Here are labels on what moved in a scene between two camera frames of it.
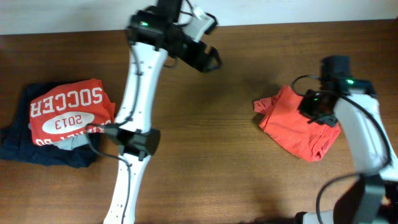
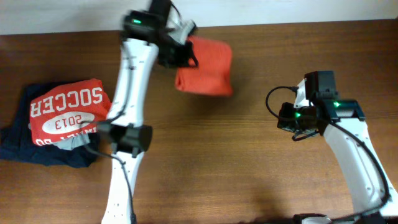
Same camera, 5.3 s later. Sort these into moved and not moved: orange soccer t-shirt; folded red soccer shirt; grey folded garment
Moved: orange soccer t-shirt
Not moved: folded red soccer shirt; grey folded garment
